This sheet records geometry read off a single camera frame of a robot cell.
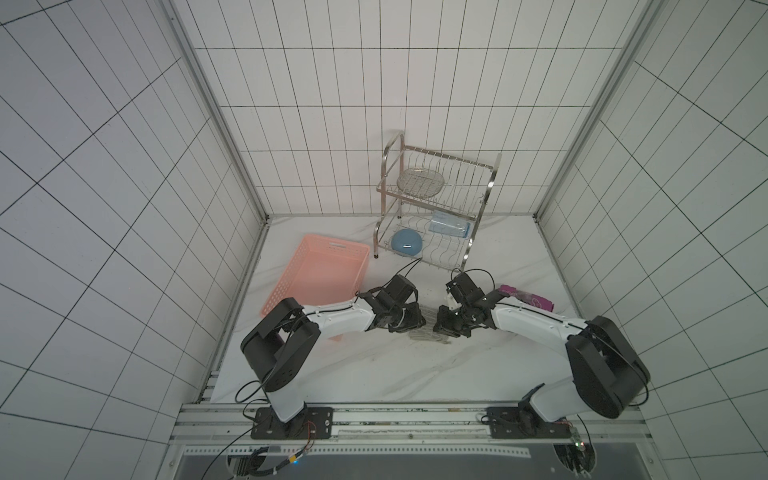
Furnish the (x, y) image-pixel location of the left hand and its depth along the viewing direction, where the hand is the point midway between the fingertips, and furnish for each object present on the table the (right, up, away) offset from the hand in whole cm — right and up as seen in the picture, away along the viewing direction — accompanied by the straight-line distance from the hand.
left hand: (418, 327), depth 85 cm
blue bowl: (-2, +25, +18) cm, 31 cm away
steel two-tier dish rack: (+5, +37, +4) cm, 37 cm away
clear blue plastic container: (+14, +31, +21) cm, 40 cm away
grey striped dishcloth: (+3, -2, 0) cm, 3 cm away
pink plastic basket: (-31, +15, +13) cm, 37 cm away
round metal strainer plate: (+2, +44, +7) cm, 45 cm away
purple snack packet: (+35, +8, +5) cm, 36 cm away
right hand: (+2, -1, 0) cm, 2 cm away
